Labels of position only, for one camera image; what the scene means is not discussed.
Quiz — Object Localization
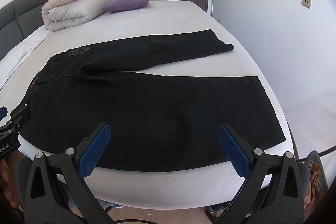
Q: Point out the purple pillow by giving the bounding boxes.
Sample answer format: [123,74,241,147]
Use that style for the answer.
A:
[102,0,151,13]

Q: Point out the beige wall socket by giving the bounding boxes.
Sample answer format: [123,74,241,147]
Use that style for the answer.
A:
[302,0,311,9]

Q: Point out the black mesh chair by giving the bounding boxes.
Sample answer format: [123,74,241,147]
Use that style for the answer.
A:
[297,147,335,223]

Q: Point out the person's left hand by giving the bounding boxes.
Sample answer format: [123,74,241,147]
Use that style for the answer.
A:
[1,159,19,209]

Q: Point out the folded beige duvet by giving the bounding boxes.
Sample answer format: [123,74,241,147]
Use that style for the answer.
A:
[41,0,113,32]

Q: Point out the black jeans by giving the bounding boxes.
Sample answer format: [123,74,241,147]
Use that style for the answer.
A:
[20,30,285,172]

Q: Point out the grey upholstered headboard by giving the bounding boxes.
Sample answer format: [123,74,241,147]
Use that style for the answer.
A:
[0,0,47,59]

